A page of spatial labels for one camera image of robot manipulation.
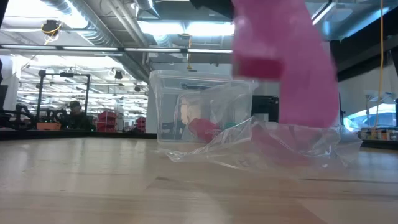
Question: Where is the yellow cable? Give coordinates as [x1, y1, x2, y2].
[371, 0, 386, 138]

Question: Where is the black yellow ceiling cable reel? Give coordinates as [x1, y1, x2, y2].
[41, 19, 63, 44]

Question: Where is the orange box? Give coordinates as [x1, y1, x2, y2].
[36, 122, 62, 131]

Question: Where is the row of small boxes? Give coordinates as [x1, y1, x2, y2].
[357, 128, 398, 141]

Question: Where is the black gantry frame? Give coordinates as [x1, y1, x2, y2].
[36, 70, 91, 122]

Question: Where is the long ceiling light bar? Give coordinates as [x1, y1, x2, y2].
[0, 43, 234, 54]

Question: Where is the clear plastic storage box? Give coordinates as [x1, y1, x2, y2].
[149, 70, 259, 144]

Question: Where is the black cabinet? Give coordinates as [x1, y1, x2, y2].
[251, 95, 280, 123]

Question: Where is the pink elastic bandage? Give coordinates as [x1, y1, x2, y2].
[231, 0, 340, 128]

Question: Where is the clear plastic zip bag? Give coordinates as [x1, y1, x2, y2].
[164, 117, 363, 172]

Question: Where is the red item inside box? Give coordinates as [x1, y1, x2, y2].
[188, 118, 223, 144]

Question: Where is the person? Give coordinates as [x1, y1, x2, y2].
[67, 100, 94, 131]

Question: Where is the red bin shelf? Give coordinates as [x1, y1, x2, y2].
[96, 110, 118, 132]
[136, 116, 147, 133]

